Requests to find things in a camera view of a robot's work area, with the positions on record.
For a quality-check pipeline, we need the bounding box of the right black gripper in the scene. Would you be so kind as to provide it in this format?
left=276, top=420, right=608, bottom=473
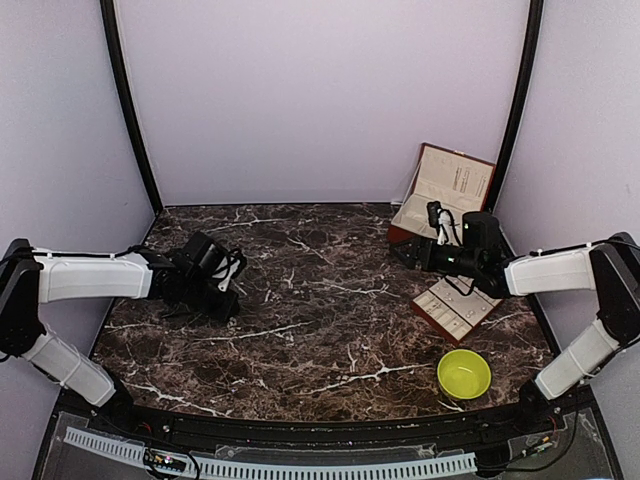
left=390, top=235, right=481, bottom=279

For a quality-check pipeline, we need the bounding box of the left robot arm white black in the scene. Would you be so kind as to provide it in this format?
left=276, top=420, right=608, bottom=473
left=1, top=232, right=247, bottom=436

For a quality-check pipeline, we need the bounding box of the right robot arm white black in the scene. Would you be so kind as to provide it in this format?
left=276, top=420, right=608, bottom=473
left=388, top=210, right=639, bottom=434

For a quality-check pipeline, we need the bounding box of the red jewelry tray insert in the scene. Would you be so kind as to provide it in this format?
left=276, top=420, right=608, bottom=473
left=410, top=277, right=503, bottom=345

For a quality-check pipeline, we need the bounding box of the red jewelry box open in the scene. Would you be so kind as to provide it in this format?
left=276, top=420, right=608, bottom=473
left=387, top=143, right=495, bottom=244

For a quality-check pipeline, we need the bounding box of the lime green bowl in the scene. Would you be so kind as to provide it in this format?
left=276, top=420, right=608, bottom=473
left=437, top=349, right=492, bottom=400

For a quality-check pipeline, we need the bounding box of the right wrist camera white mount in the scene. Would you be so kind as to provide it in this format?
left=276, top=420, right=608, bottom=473
left=426, top=201, right=461, bottom=245

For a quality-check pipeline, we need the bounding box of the right black frame post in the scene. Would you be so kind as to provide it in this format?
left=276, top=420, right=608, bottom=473
left=485, top=0, right=544, bottom=212

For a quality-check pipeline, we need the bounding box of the black frame post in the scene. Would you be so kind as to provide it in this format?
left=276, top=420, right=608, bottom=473
left=485, top=0, right=544, bottom=212
left=99, top=0, right=164, bottom=216

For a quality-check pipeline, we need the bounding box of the white slotted cable duct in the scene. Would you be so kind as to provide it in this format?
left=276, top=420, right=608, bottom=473
left=63, top=427, right=477, bottom=479

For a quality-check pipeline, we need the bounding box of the left black frame post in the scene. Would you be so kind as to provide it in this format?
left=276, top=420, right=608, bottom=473
left=99, top=0, right=164, bottom=216

